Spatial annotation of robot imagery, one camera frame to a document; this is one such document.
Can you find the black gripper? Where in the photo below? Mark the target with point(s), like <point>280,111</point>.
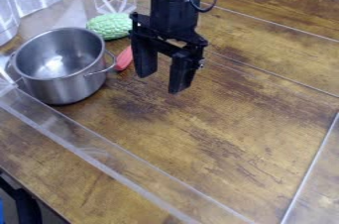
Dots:
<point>167,32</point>

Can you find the green bumpy toy vegetable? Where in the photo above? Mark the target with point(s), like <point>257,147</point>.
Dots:
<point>112,26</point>

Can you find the stainless steel pot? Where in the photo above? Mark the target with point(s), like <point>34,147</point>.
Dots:
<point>62,64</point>

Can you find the clear acrylic table barrier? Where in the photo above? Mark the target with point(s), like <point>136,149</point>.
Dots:
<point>237,151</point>

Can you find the black table leg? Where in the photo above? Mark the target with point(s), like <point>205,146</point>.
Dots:
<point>28,209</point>

